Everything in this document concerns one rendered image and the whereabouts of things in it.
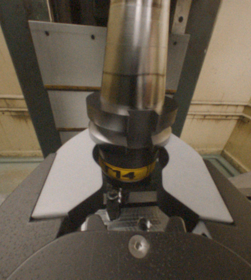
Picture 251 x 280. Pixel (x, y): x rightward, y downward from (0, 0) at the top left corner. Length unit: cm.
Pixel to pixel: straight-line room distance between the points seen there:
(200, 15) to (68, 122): 59
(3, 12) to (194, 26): 59
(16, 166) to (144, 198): 104
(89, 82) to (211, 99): 90
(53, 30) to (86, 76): 14
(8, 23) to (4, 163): 100
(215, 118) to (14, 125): 147
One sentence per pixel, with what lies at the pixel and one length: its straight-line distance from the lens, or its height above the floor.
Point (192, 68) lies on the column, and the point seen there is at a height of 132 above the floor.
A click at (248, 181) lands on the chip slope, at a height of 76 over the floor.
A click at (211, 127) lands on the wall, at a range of 133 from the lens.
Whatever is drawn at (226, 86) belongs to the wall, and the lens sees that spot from 122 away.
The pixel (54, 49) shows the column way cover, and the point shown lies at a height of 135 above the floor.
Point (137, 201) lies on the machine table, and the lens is 55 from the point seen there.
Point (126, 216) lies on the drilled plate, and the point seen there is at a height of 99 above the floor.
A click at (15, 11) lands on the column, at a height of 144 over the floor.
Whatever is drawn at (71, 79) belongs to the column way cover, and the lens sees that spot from 54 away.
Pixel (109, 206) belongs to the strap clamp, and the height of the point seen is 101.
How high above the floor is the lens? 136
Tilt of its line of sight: 32 degrees down
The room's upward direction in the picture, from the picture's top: 4 degrees clockwise
